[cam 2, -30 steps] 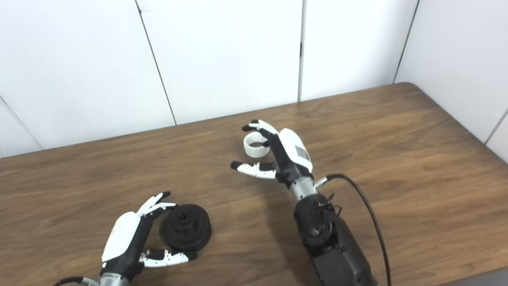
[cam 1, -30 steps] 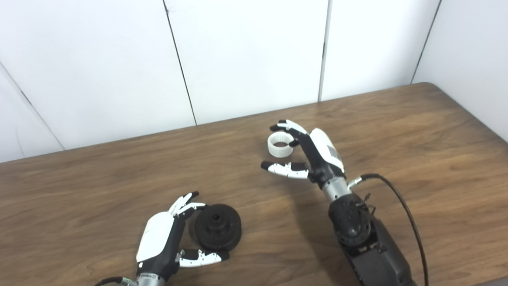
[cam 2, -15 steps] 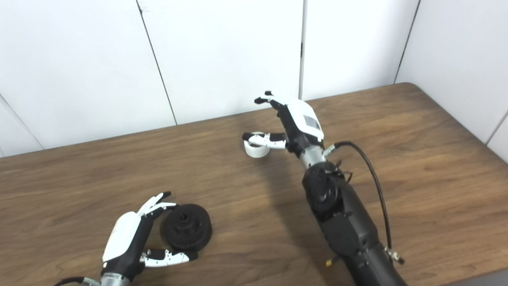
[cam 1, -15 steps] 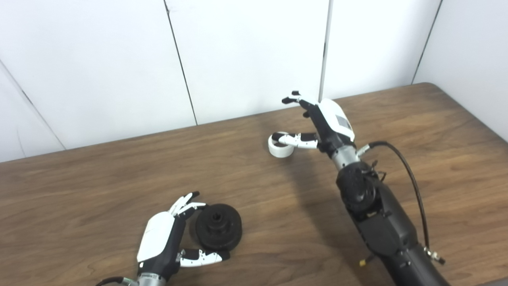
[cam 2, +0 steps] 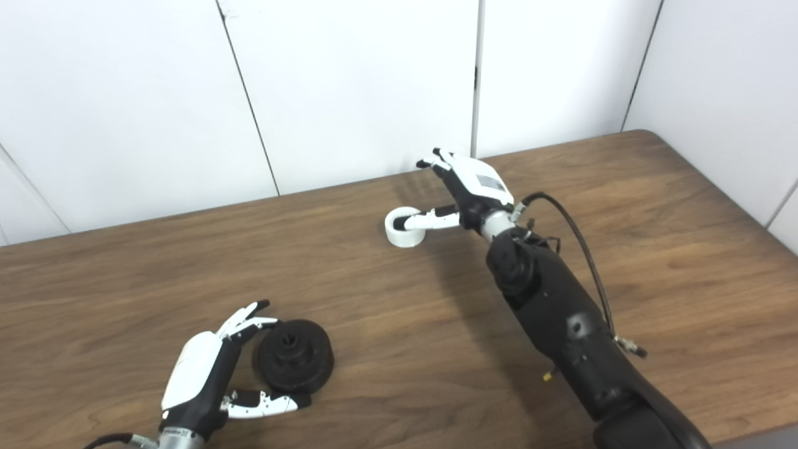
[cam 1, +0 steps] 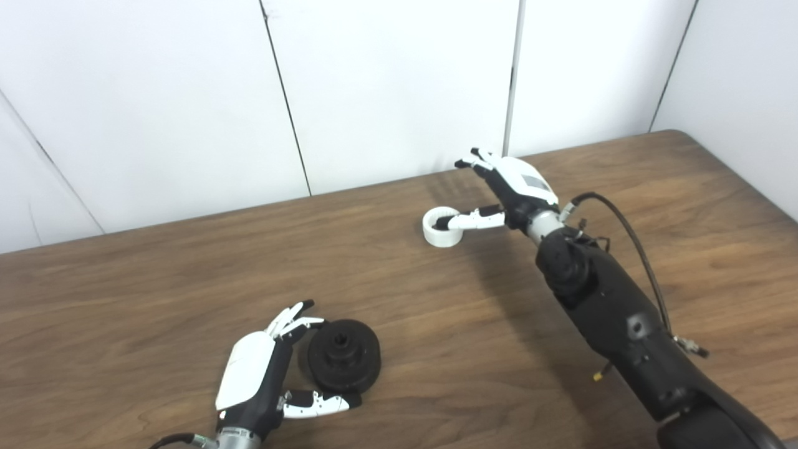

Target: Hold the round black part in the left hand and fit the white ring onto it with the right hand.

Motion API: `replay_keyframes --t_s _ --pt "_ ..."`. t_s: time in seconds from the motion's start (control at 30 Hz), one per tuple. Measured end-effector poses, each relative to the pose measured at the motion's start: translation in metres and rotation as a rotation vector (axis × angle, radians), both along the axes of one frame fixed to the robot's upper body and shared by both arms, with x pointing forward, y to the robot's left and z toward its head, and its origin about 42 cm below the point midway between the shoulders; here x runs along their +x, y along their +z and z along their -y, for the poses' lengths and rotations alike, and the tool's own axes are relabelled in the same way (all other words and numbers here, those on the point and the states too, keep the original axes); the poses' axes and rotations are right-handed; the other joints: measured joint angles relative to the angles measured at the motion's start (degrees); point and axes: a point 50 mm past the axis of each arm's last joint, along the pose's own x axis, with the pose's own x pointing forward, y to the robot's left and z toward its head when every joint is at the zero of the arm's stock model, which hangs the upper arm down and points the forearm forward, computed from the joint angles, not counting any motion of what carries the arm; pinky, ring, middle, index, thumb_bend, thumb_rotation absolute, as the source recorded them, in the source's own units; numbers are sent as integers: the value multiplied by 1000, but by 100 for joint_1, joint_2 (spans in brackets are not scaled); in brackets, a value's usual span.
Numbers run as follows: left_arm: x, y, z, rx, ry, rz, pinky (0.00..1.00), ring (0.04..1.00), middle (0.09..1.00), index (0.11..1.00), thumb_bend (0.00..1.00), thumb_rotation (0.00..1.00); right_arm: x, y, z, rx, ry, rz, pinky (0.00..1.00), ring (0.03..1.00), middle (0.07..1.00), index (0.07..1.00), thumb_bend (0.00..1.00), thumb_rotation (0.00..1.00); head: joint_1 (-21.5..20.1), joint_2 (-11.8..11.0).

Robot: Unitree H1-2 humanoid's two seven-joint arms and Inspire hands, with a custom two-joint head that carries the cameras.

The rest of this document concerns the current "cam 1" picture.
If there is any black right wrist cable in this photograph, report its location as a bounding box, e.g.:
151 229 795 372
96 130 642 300
561 192 710 359

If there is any white and black right hand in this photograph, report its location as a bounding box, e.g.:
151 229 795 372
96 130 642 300
435 148 569 244

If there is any white and black left hand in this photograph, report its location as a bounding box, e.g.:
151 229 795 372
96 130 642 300
214 301 362 449

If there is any round black part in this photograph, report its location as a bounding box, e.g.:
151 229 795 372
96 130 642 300
305 319 382 395

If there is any white toothed ring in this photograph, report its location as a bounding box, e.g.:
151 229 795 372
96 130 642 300
422 206 465 249

